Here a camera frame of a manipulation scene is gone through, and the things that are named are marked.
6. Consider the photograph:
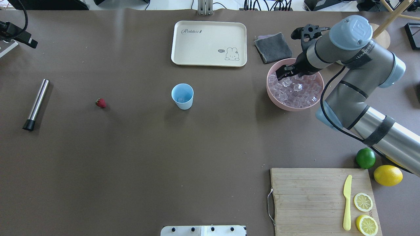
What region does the pile of ice cubes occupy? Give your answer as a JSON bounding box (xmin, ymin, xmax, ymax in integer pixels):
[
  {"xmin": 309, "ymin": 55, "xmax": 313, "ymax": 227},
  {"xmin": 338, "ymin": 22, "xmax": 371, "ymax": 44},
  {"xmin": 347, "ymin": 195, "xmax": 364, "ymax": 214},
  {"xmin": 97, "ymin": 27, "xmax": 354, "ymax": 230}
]
[{"xmin": 267, "ymin": 73, "xmax": 324, "ymax": 108}]

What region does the green lime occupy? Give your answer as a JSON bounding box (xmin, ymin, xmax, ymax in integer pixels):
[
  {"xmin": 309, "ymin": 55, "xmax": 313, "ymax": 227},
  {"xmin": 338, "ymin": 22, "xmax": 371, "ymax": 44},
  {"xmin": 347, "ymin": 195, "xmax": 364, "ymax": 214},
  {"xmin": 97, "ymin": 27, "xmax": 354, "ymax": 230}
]
[{"xmin": 356, "ymin": 147, "xmax": 376, "ymax": 169}]

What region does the wooden cup tree stand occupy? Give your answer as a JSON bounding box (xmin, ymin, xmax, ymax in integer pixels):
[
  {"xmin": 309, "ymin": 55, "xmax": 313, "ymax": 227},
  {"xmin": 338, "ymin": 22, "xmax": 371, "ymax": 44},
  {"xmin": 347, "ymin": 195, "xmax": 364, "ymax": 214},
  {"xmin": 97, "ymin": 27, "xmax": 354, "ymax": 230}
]
[{"xmin": 372, "ymin": 0, "xmax": 420, "ymax": 39}]

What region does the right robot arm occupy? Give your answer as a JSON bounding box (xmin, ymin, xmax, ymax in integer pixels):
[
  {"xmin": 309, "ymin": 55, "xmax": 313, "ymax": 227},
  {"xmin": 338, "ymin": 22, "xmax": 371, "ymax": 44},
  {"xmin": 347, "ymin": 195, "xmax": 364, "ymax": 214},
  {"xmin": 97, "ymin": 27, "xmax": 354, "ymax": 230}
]
[{"xmin": 275, "ymin": 15, "xmax": 420, "ymax": 176}]

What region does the aluminium frame post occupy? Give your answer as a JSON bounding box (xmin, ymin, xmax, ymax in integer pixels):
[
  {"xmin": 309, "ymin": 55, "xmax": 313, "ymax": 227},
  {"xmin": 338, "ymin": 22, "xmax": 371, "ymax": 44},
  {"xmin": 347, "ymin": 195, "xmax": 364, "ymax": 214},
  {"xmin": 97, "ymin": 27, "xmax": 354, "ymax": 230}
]
[{"xmin": 197, "ymin": 0, "xmax": 213, "ymax": 15}]

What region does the pink bowl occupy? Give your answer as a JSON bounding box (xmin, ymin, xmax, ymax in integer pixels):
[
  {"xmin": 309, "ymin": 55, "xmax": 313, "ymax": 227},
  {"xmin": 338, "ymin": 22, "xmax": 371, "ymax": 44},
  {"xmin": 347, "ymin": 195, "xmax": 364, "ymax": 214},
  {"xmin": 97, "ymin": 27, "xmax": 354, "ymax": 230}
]
[{"xmin": 266, "ymin": 58, "xmax": 325, "ymax": 111}]

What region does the wooden cutting board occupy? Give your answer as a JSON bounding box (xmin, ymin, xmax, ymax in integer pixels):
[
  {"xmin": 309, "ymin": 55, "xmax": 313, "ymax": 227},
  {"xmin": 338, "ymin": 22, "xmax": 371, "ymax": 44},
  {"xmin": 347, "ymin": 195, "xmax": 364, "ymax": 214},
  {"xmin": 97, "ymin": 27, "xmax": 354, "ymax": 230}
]
[{"xmin": 270, "ymin": 168, "xmax": 375, "ymax": 236}]

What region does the yellow plastic knife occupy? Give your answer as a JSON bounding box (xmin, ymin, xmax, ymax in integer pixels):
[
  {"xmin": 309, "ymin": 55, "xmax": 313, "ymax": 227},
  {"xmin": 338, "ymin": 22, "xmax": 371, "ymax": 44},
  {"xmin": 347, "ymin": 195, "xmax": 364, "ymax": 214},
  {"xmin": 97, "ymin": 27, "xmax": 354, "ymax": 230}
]
[{"xmin": 343, "ymin": 175, "xmax": 352, "ymax": 231}]

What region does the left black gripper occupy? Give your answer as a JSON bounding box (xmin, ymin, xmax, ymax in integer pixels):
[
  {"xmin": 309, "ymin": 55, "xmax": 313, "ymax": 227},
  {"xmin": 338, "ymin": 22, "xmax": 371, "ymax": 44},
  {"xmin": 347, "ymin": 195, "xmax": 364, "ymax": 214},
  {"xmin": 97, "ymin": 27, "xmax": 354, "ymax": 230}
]
[{"xmin": 0, "ymin": 21, "xmax": 38, "ymax": 49}]

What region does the cream rabbit tray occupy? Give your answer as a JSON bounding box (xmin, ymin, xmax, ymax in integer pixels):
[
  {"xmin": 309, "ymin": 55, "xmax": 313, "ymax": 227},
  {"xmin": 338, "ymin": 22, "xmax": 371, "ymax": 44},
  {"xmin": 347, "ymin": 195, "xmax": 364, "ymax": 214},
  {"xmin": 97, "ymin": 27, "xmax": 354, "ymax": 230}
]
[{"xmin": 171, "ymin": 20, "xmax": 247, "ymax": 67}]

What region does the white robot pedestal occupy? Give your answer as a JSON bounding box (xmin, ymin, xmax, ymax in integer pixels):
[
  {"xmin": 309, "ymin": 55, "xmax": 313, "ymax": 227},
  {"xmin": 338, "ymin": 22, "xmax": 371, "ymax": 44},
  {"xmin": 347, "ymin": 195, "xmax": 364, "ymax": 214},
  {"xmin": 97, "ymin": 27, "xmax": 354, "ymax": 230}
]
[{"xmin": 160, "ymin": 225, "xmax": 247, "ymax": 236}]

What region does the light blue cup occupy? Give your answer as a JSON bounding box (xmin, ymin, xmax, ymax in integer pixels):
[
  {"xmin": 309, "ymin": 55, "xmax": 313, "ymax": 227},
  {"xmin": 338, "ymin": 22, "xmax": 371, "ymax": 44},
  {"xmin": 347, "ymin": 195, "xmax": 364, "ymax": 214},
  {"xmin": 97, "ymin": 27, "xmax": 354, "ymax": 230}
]
[{"xmin": 171, "ymin": 83, "xmax": 194, "ymax": 110}]

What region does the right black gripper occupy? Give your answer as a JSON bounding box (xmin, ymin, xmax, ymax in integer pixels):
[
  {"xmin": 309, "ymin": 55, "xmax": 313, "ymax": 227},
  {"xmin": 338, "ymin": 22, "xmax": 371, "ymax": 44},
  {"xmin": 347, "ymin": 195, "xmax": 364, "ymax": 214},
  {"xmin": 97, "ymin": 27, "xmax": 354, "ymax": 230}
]
[{"xmin": 276, "ymin": 54, "xmax": 321, "ymax": 81}]

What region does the grey folded cloth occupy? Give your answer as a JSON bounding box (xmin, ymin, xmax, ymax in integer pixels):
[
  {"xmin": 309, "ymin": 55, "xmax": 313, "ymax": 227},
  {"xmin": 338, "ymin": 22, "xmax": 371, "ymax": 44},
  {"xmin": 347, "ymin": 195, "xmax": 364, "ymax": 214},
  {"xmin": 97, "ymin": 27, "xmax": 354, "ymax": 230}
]
[{"xmin": 254, "ymin": 32, "xmax": 292, "ymax": 64}]

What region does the whole yellow lemon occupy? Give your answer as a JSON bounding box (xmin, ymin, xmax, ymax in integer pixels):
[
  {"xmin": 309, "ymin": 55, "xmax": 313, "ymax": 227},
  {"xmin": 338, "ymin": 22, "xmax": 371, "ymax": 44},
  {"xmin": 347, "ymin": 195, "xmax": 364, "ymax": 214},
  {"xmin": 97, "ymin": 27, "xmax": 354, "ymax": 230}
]
[{"xmin": 373, "ymin": 165, "xmax": 403, "ymax": 187}]

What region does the steel muddler black tip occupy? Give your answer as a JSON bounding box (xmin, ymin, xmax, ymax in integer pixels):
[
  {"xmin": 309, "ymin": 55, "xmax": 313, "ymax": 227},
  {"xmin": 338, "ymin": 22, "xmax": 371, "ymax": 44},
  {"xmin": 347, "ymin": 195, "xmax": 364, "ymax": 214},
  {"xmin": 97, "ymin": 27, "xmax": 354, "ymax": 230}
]
[{"xmin": 22, "ymin": 79, "xmax": 50, "ymax": 131}]

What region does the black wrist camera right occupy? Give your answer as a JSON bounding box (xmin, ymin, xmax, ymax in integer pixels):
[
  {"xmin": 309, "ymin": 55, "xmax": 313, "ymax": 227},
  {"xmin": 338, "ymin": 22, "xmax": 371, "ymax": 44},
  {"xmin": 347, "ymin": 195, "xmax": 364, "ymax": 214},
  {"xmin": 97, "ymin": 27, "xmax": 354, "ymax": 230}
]
[{"xmin": 291, "ymin": 24, "xmax": 331, "ymax": 51}]

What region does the red strawberry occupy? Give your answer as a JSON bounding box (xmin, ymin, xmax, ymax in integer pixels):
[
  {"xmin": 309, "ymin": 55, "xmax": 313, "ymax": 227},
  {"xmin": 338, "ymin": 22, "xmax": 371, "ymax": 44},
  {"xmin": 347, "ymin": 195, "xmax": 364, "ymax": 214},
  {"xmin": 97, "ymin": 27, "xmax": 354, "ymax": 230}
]
[{"xmin": 95, "ymin": 98, "xmax": 107, "ymax": 108}]

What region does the lemon slice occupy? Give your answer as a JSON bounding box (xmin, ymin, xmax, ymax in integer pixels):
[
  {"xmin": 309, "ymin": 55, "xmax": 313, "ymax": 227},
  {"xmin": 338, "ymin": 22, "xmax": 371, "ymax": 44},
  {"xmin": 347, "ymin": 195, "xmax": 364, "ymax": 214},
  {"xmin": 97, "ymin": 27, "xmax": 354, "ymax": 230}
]
[
  {"xmin": 353, "ymin": 192, "xmax": 373, "ymax": 212},
  {"xmin": 356, "ymin": 215, "xmax": 379, "ymax": 236}
]

